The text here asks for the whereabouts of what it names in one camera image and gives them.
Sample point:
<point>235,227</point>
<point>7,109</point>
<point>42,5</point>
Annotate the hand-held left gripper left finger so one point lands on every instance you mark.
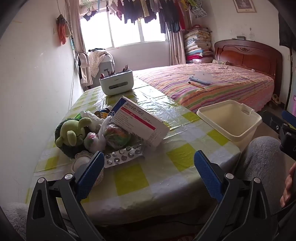
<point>91,176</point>

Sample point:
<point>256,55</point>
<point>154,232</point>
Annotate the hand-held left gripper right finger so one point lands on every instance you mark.
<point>208,176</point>

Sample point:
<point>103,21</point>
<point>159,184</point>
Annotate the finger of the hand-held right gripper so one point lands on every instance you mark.
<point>272,120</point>
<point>289,119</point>

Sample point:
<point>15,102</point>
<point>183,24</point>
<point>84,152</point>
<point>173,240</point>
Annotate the white fluffy pad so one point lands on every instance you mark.
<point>82,163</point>

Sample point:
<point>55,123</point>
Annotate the silver blister pack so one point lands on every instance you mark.
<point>124,155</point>

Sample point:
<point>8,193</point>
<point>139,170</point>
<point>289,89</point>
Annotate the white plastic bin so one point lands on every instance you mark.
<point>231,120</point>

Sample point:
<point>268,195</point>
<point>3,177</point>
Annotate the person's right hand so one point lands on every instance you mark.
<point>291,187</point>

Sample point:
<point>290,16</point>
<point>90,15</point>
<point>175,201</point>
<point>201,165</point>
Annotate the pair of slippers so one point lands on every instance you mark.
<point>275,98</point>

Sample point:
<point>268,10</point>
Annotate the grey fleece trouser leg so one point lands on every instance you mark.
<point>15,220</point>
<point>263,160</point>

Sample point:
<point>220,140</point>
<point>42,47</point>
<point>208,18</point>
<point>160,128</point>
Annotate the small knotted plastic bag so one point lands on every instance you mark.
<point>94,142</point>

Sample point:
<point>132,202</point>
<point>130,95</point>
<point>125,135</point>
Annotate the green checked tablecloth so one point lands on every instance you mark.
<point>161,176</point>

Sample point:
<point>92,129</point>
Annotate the clear bag with colourful contents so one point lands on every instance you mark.
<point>116,136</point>

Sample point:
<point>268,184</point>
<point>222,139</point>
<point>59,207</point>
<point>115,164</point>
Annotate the green plush toy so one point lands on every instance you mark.
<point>71,132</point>

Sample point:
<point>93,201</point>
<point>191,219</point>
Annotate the dark bottle with blue label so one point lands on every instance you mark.
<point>103,113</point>

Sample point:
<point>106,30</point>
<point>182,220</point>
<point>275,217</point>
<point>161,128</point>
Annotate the wooden headboard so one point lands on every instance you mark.
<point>249,58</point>

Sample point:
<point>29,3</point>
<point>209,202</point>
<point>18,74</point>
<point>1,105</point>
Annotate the striped bed sheet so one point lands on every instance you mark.
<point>208,95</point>

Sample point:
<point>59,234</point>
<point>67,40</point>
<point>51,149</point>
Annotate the white medicine box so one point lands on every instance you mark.
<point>138,120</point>

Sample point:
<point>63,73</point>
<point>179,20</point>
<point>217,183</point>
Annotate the small floral pillow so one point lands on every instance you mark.
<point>219,62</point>

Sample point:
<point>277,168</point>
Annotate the yellow pencil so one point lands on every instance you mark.
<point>196,85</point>

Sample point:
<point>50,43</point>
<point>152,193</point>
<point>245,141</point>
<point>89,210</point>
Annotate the white desk organizer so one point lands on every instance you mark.
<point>116,83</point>

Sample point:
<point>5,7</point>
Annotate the stack of folded blankets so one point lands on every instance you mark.
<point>197,45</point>

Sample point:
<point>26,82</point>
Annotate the beige hanging coat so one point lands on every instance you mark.
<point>85,69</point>

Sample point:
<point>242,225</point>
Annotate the bunch of coloured pencils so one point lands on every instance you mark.
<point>126,68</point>

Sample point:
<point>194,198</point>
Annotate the grey cabinet with cloth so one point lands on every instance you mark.
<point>107,63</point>

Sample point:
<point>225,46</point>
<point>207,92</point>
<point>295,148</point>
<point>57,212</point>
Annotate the dotted cream cloth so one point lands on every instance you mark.
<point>97,59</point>

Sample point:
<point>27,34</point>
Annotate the framed picture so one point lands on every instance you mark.
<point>244,5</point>

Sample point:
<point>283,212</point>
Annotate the pink curtain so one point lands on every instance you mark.
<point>77,27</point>
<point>177,47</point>

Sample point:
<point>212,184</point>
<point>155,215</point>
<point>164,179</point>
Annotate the floral hanging bag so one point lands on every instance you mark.
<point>198,10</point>

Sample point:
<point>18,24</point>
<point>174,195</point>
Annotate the window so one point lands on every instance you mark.
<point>124,32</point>

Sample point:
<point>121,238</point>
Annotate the small dark hanging garment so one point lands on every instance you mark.
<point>89,14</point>

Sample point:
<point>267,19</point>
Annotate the row of hanging clothes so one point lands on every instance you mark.
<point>150,10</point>

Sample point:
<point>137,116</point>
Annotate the orange and grey wall cloths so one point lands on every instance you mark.
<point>63,29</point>

